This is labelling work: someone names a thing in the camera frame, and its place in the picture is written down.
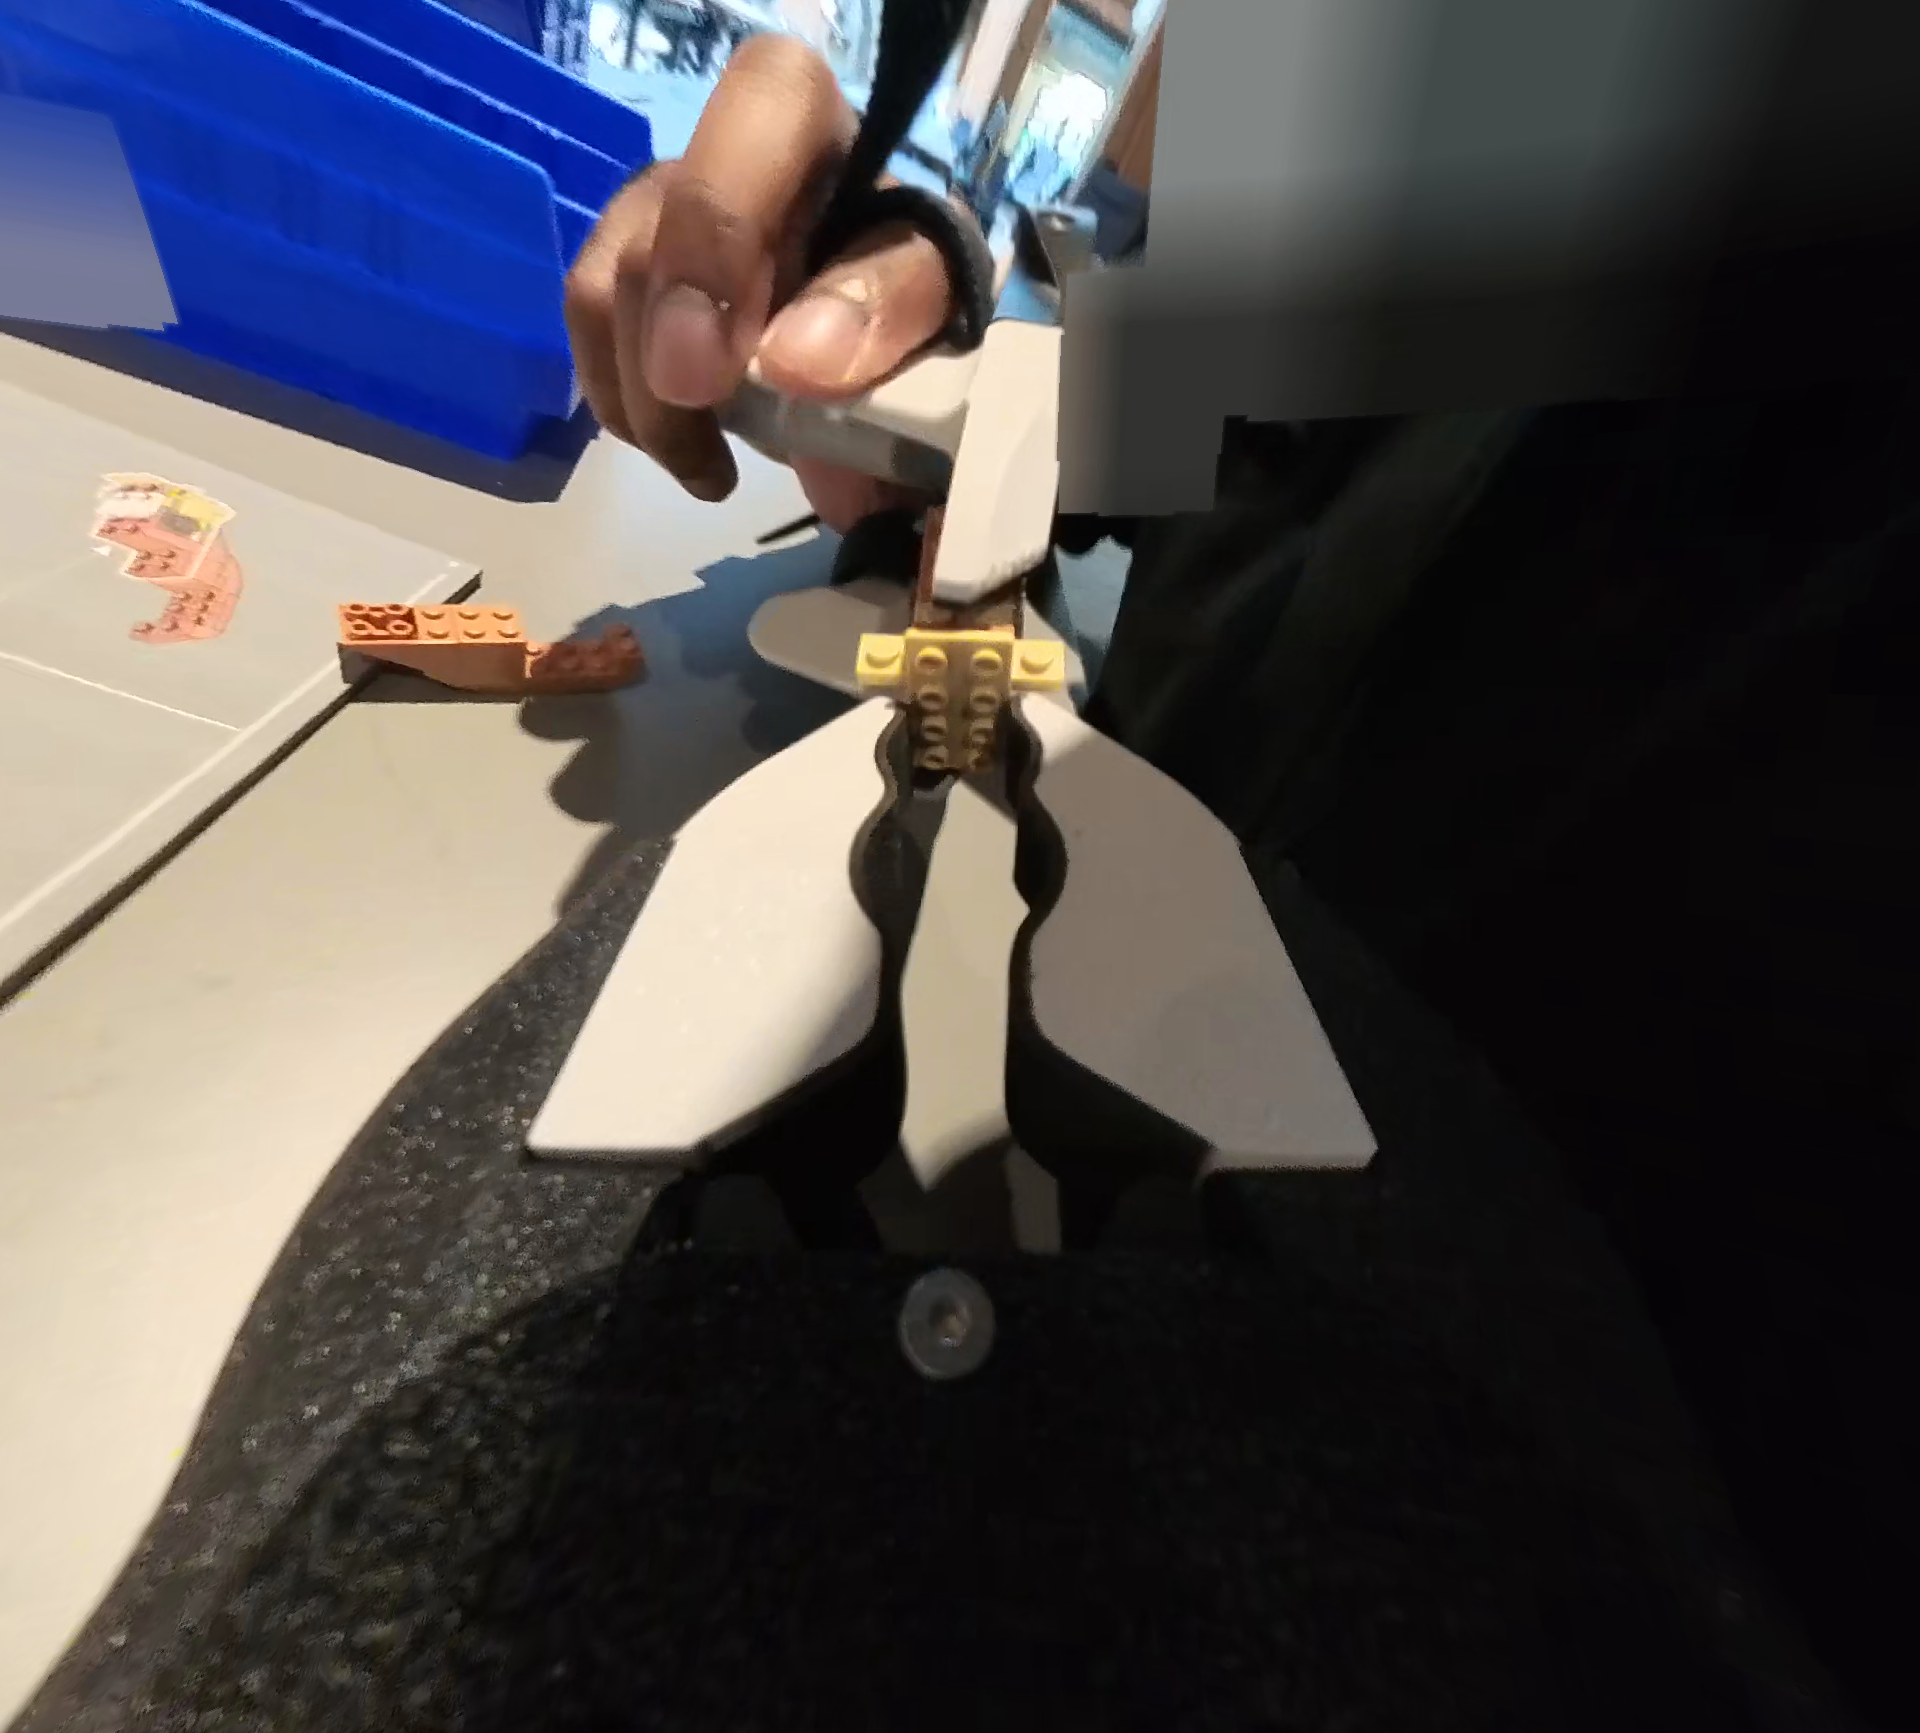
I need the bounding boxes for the row of blue bins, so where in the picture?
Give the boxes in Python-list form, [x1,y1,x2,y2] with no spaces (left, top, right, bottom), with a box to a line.
[0,0,656,509]

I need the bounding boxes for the grey desk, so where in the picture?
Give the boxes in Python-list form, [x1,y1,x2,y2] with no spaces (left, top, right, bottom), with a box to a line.
[0,330,1111,1691]

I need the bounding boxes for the grey instruction booklet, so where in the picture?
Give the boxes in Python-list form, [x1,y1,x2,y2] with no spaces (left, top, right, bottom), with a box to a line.
[0,380,486,988]

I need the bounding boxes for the brown and tan brick model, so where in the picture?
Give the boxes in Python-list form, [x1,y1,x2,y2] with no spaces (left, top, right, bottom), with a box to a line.
[851,506,1072,775]

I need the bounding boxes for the person's right hand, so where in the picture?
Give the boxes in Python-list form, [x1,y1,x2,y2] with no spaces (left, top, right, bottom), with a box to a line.
[564,33,965,539]

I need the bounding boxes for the brown toy brick block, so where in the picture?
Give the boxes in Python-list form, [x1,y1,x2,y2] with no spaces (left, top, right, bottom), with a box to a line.
[336,601,650,702]

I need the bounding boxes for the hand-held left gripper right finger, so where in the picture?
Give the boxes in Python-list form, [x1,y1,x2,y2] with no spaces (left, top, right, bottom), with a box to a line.
[1012,690,1379,1174]

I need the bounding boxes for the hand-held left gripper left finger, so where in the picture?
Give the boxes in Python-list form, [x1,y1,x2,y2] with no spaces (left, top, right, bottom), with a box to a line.
[523,695,902,1161]

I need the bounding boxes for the person's dark jacket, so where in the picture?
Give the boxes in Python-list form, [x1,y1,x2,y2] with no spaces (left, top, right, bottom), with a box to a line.
[1072,249,1920,1733]

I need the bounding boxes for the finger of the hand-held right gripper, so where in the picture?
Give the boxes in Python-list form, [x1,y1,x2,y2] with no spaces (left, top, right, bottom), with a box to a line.
[935,321,1069,604]
[746,580,920,689]

